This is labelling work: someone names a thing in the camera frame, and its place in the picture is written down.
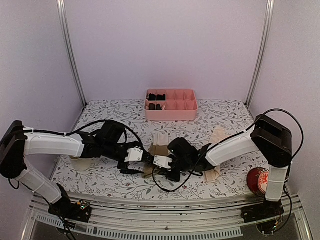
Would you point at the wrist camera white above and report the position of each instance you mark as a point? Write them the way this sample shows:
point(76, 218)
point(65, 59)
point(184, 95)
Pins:
point(137, 155)
point(162, 161)

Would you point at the black rolled underwear front middle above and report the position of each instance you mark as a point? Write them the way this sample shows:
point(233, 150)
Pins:
point(158, 107)

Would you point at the floral patterned table mat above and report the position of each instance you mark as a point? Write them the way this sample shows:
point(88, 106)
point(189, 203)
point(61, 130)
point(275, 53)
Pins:
point(103, 179)

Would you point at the aluminium frame post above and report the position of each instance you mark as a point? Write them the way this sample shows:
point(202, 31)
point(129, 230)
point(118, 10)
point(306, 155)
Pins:
point(267, 23)
point(69, 50)

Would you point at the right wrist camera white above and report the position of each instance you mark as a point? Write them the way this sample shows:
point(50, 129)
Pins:
point(162, 161)

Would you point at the olive beige underwear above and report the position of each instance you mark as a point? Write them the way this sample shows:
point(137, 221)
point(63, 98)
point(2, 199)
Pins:
point(159, 146)

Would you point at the black rolled underwear front left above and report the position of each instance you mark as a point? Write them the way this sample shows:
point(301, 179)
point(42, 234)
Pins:
point(152, 106)

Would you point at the left aluminium frame post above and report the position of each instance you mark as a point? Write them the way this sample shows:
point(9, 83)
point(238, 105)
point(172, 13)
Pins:
point(69, 50)

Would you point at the red floral round tin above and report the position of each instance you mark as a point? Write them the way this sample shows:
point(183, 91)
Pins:
point(252, 181)

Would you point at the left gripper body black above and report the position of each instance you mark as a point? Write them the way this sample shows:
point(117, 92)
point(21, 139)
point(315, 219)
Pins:
point(110, 149)

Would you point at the black rolled underwear back left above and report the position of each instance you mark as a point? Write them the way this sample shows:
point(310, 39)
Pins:
point(152, 97)

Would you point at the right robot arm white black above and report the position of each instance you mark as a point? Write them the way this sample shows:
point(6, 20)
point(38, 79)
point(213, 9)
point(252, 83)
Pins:
point(265, 135)

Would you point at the pink compartment organizer box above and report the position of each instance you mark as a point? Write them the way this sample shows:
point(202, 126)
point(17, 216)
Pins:
point(181, 105)

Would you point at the peach underwear pile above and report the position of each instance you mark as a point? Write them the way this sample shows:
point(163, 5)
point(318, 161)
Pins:
point(218, 134)

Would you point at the black rolled underwear back middle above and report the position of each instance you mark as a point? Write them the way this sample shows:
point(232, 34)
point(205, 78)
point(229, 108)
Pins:
point(159, 97)

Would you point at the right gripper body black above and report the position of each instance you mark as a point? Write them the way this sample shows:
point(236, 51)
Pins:
point(184, 164)

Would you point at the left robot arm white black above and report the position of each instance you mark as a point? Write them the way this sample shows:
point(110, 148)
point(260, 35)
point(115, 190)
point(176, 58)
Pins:
point(20, 141)

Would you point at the cream ceramic mug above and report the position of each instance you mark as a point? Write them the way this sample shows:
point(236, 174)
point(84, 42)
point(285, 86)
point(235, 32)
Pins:
point(81, 164)

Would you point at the right aluminium frame post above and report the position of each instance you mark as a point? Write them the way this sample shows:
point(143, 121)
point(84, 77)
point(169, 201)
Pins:
point(267, 23)

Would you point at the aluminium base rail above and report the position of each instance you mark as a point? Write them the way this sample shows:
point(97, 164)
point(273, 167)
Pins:
point(202, 219)

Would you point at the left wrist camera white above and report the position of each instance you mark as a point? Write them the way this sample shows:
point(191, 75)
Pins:
point(137, 155)

